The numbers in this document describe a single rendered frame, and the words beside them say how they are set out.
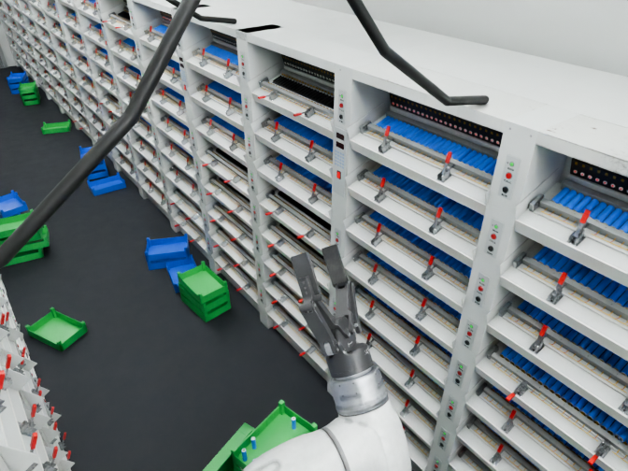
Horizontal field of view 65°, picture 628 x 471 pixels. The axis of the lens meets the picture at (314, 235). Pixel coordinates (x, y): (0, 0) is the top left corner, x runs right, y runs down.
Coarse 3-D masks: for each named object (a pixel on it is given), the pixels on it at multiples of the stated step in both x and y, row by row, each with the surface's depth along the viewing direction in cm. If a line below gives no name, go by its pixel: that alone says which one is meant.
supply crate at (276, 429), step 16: (272, 416) 210; (288, 416) 213; (256, 432) 204; (272, 432) 207; (288, 432) 207; (304, 432) 207; (240, 448) 198; (256, 448) 201; (272, 448) 201; (240, 464) 193
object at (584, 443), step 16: (480, 352) 166; (496, 352) 170; (480, 368) 168; (496, 368) 166; (496, 384) 164; (512, 384) 161; (528, 400) 156; (544, 400) 155; (544, 416) 152; (560, 416) 151; (560, 432) 149; (576, 432) 147; (576, 448) 148; (592, 448) 143; (608, 464) 139; (624, 464) 138
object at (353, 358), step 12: (348, 324) 84; (336, 336) 79; (348, 348) 81; (360, 348) 80; (336, 360) 80; (348, 360) 79; (360, 360) 79; (372, 360) 82; (336, 372) 80; (348, 372) 79; (360, 372) 79
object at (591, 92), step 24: (408, 48) 191; (432, 48) 191; (456, 48) 191; (480, 48) 191; (456, 72) 163; (480, 72) 163; (504, 72) 163; (528, 72) 163; (552, 72) 163; (576, 72) 163; (600, 72) 163; (528, 96) 143; (552, 96) 143; (576, 96) 143; (600, 96) 143; (624, 96) 143; (624, 120) 127; (600, 192) 134
